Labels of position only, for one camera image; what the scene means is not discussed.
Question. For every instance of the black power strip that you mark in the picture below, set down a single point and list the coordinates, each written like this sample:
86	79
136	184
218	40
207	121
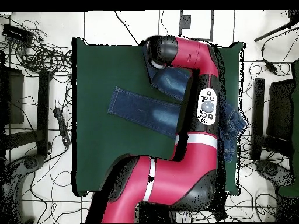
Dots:
62	126

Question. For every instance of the small dark grey box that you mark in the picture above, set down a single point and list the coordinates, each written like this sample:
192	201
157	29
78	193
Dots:
185	21

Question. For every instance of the blue denim jeans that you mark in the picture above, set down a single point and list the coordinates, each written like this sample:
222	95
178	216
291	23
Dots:
140	107

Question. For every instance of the black chair base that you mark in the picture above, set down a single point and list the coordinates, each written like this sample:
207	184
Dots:
271	170
30	163

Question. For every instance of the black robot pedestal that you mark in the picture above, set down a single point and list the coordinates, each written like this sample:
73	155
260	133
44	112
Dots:
156	213

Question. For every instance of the grey square frame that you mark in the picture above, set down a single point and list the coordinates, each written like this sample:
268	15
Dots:
211	25

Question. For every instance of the black oblong box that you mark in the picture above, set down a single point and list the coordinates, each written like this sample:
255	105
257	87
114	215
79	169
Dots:
219	213

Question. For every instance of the black power adapter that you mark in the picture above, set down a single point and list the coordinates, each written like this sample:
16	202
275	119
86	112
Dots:
271	67

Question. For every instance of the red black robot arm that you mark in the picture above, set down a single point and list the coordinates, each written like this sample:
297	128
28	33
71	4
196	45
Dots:
182	175

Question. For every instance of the green cloth sheet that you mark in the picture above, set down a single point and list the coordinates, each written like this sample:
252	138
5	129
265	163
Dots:
295	116

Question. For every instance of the black tripod leg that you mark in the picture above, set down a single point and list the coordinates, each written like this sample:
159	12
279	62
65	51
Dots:
273	31

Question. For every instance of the dark green table cloth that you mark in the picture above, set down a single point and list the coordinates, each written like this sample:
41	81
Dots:
105	151

